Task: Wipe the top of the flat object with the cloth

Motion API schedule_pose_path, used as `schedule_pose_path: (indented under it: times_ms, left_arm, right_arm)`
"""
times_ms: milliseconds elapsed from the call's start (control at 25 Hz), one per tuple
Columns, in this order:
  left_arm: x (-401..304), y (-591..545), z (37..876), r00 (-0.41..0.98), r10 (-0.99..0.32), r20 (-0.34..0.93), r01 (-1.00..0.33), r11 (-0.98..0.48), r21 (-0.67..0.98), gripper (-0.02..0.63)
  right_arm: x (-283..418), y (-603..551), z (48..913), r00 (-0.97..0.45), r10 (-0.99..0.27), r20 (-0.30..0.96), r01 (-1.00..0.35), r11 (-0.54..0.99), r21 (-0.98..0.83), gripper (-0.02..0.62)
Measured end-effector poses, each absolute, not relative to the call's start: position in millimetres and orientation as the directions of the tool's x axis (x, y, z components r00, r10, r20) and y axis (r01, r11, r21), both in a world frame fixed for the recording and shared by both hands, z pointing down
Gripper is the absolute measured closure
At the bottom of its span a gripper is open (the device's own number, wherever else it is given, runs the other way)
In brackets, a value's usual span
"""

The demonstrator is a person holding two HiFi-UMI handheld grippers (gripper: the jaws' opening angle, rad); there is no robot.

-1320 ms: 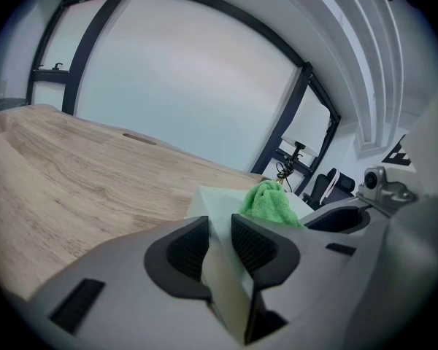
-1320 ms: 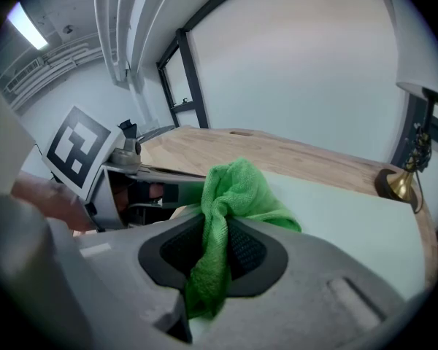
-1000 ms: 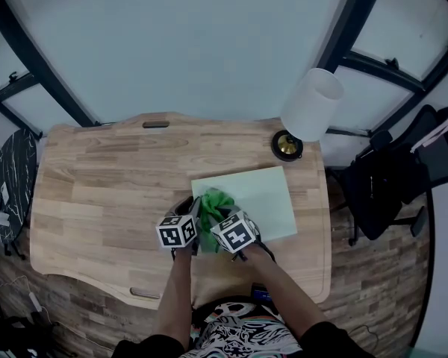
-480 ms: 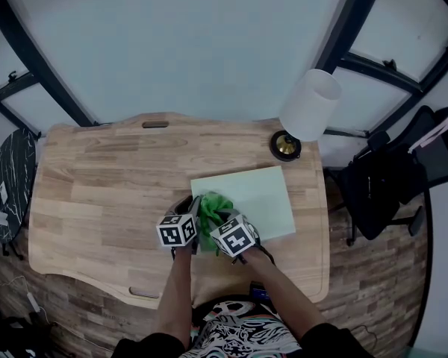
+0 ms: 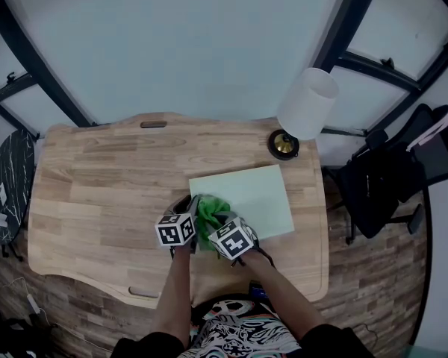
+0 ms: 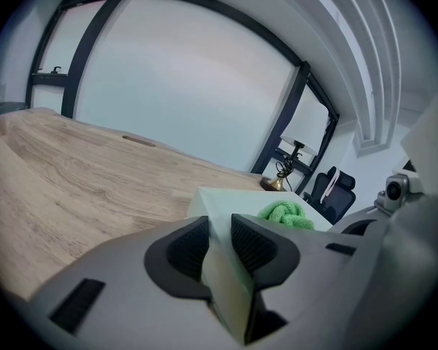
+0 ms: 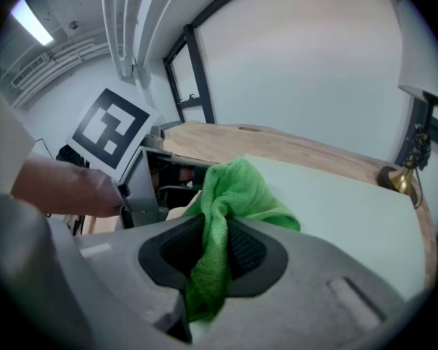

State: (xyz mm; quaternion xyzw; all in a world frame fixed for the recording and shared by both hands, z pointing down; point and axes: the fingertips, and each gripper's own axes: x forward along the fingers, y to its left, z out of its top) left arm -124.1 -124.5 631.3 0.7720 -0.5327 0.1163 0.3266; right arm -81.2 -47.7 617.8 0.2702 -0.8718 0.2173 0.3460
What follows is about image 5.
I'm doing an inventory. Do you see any person's right forearm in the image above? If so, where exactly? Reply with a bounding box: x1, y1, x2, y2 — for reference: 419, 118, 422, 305
240, 251, 328, 346

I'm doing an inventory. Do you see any black window frame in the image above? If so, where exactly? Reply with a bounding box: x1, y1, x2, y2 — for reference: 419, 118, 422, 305
313, 0, 448, 137
0, 0, 98, 141

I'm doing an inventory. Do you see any green cloth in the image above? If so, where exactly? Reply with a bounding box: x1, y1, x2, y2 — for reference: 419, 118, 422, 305
196, 195, 232, 253

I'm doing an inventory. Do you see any black marble round table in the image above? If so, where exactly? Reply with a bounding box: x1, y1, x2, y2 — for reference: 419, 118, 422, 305
0, 128, 37, 245

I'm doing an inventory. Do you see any black white patterned shirt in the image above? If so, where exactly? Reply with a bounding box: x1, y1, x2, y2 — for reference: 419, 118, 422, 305
111, 298, 376, 358

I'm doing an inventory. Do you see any black bag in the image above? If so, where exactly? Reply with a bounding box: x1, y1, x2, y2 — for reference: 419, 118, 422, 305
339, 143, 426, 240

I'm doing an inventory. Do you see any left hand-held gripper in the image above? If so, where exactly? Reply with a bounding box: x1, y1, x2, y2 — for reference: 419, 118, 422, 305
155, 195, 201, 256

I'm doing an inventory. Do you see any person's left forearm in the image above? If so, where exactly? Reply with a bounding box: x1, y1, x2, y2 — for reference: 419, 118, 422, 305
155, 246, 193, 350

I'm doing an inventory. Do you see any pink strap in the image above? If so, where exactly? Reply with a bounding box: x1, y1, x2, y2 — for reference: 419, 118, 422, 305
405, 106, 448, 152

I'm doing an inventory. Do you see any black device with blue screen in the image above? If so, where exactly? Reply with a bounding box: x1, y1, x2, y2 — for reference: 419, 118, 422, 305
249, 280, 270, 300

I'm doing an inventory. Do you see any black mesh office chair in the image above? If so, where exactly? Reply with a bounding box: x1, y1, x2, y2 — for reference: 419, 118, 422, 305
323, 102, 448, 245

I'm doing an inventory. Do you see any white shade brass table lamp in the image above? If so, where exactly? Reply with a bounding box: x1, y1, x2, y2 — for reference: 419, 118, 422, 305
267, 67, 340, 162

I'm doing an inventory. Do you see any black equipment pile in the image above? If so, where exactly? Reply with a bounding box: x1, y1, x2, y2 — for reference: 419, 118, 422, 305
0, 311, 57, 358

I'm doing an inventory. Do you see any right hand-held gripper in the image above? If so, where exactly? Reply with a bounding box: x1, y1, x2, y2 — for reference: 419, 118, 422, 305
208, 210, 261, 267

